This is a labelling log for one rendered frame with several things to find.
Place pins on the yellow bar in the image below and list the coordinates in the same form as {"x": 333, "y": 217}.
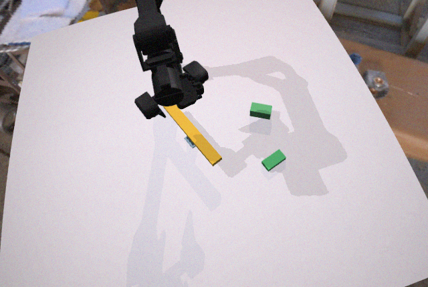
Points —
{"x": 194, "y": 135}

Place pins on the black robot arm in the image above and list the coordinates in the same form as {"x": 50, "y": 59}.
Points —
{"x": 158, "y": 42}

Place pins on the green rectangular block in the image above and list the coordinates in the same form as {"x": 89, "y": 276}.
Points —
{"x": 260, "y": 110}
{"x": 273, "y": 160}

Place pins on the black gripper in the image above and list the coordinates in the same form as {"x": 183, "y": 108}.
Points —
{"x": 148, "y": 105}

